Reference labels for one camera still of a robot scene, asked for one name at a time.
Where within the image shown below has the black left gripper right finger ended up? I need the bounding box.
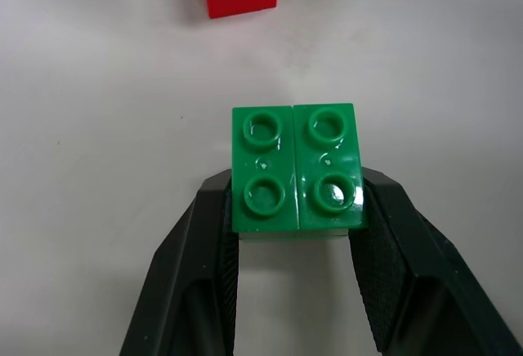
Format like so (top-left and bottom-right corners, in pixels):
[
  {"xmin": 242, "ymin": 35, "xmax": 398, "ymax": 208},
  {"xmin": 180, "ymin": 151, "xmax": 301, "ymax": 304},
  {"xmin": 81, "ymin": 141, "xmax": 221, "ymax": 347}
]
[{"xmin": 346, "ymin": 167, "xmax": 523, "ymax": 356}]

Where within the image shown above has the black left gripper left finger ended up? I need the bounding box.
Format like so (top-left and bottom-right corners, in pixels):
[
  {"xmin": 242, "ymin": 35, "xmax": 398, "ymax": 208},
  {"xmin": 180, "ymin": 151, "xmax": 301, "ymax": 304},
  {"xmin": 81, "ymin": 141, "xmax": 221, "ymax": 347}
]
[{"xmin": 118, "ymin": 167, "xmax": 240, "ymax": 356}]

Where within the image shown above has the green studded block cube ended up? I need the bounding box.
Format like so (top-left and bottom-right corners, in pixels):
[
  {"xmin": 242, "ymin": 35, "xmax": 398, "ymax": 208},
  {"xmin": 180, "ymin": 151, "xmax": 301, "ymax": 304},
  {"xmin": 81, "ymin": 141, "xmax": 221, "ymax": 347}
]
[{"xmin": 230, "ymin": 102, "xmax": 368, "ymax": 243}]

